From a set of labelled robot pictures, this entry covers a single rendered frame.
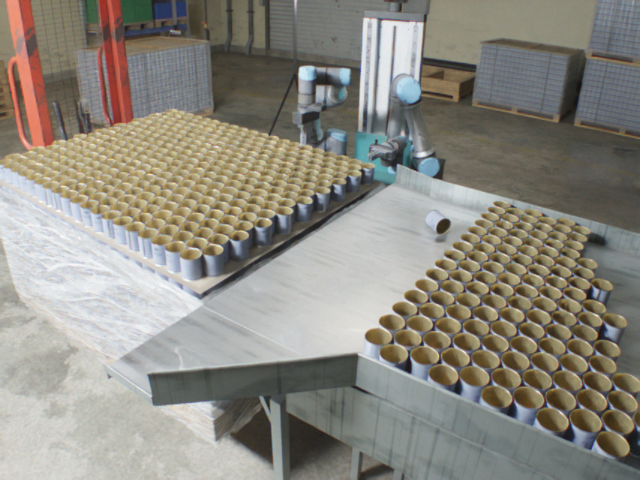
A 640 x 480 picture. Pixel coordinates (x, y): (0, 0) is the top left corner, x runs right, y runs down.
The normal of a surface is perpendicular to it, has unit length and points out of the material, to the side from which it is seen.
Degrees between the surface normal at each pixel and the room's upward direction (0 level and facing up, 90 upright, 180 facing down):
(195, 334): 0
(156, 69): 90
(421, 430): 90
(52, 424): 0
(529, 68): 92
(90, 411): 0
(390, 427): 90
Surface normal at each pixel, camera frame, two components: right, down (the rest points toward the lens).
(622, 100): -0.56, 0.40
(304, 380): 0.19, 0.46
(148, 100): 0.83, 0.26
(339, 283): 0.03, -0.88
